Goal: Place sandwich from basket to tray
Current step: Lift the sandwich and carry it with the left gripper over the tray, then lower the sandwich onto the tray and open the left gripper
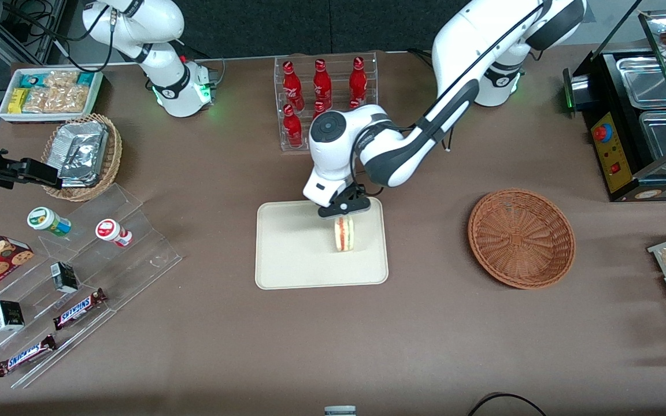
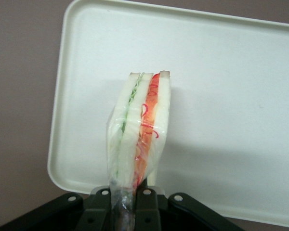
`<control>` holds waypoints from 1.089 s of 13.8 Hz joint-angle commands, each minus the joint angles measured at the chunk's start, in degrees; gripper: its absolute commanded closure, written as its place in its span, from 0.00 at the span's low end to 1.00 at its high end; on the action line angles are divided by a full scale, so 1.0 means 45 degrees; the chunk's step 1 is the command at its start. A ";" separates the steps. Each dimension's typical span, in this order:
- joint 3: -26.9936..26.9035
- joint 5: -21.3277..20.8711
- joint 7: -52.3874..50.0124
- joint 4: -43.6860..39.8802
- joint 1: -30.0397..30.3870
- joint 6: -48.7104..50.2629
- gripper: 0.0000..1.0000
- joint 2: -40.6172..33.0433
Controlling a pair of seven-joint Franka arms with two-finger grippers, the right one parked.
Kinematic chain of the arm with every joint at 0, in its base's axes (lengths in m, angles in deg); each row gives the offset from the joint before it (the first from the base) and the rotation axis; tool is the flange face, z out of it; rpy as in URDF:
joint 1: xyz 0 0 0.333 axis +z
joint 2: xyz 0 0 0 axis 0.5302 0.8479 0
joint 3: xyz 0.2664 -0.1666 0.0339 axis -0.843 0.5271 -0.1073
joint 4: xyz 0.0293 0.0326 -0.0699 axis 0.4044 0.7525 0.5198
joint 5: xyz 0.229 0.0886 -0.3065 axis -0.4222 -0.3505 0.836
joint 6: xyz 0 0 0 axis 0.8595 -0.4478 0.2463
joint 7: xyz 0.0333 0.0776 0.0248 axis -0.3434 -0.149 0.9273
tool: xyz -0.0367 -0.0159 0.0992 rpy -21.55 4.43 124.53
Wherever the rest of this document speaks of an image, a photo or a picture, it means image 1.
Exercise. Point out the red lid yogurt cup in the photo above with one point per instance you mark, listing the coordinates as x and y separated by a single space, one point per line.
112 231

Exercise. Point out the white rectangular snack tray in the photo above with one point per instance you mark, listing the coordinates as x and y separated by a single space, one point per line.
4 112

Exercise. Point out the brown snickers bar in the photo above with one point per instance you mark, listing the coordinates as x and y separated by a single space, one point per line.
78 309
25 355

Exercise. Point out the silver foil pack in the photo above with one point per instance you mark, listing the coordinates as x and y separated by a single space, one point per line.
81 182
81 147

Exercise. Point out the clear acrylic stepped stand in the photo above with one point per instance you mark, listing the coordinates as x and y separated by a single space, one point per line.
130 271

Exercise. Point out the dark grey wrist camera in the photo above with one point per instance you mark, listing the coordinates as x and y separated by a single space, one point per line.
344 207

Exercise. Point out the green lid yogurt cup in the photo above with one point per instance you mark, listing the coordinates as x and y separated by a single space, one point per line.
48 221

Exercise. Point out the beige plastic tray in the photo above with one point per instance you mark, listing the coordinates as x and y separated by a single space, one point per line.
298 248

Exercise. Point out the brown wicker basket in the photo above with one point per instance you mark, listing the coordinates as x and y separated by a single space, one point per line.
521 238

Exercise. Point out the clear nut snack pack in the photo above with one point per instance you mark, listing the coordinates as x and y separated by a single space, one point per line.
36 100
61 79
68 99

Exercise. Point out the small teal snack pack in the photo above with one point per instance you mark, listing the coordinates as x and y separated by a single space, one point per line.
85 78

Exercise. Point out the light wicker basket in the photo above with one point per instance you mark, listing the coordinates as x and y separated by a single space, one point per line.
112 156

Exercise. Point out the yellow snack pack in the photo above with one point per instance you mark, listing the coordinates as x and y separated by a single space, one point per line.
18 100

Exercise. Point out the grey white edge object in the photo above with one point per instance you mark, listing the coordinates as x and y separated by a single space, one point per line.
340 411

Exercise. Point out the triangular sandwich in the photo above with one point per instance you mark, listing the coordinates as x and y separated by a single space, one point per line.
344 236

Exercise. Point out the black food warmer cabinet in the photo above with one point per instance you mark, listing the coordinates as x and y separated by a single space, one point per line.
616 153

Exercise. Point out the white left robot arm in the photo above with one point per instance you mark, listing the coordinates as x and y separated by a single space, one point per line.
454 58

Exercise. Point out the large teal snack pack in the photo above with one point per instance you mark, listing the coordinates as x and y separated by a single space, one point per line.
32 81

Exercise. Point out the clear acrylic bottle rack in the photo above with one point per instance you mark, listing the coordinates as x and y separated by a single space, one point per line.
304 124

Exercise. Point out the small black carton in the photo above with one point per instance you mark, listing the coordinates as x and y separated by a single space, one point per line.
8 315
65 277

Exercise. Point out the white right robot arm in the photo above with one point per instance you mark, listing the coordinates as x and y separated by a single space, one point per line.
165 69

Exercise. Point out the red cola bottle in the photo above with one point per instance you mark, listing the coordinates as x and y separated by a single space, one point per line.
355 104
319 107
292 128
322 85
292 86
358 82

